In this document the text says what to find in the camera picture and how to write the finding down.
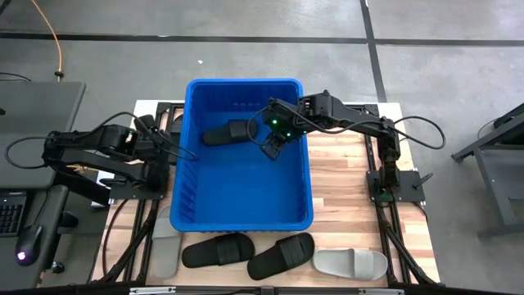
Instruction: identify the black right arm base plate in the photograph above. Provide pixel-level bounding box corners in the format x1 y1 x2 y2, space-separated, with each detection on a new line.
366 170 427 204

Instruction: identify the black computer mouse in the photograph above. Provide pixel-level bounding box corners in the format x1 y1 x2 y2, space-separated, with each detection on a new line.
15 224 44 267

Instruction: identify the orange floor cable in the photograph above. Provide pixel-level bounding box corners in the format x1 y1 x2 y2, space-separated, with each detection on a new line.
30 0 66 81

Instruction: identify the black metal side table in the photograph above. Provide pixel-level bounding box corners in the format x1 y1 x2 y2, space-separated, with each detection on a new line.
451 102 524 239

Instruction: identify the black keyboard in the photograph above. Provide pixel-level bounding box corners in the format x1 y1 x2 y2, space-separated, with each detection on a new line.
0 191 28 238

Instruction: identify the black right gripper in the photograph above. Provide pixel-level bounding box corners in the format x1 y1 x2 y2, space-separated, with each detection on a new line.
260 98 308 161

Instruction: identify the blue plastic bin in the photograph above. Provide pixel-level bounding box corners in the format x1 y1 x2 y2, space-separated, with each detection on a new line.
169 77 315 234

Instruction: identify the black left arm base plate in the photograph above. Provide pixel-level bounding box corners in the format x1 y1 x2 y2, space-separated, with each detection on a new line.
108 170 169 202

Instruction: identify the dark grey desk top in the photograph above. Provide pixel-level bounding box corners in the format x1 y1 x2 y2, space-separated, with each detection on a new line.
0 80 87 190

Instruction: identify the black cable under table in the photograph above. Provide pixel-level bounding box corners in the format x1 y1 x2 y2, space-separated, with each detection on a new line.
102 198 130 279

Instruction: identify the grey slide sandal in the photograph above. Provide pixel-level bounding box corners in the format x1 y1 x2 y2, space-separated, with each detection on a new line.
311 248 389 282
151 206 183 279

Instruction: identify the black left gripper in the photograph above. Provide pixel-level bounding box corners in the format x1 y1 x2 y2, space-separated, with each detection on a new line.
129 114 178 165

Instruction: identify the black base plate lever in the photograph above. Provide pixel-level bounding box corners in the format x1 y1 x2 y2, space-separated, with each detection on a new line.
412 172 434 190

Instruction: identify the black desk leg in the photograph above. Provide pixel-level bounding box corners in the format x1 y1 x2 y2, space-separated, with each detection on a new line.
55 163 111 230

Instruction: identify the thin black floor cable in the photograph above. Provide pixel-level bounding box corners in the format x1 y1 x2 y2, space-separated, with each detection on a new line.
0 72 32 83

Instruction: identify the grey desk with keyboard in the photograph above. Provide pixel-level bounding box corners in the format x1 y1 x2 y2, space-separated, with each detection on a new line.
0 184 70 290

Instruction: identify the white paper sheet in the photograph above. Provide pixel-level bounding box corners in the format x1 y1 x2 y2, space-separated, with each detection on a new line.
94 168 116 208

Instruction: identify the black aluminium table frame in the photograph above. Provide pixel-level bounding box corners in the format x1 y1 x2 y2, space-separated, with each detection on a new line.
92 100 441 295

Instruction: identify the silver frame bracket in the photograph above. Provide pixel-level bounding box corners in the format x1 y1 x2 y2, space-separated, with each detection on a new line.
129 286 177 295
358 288 406 295

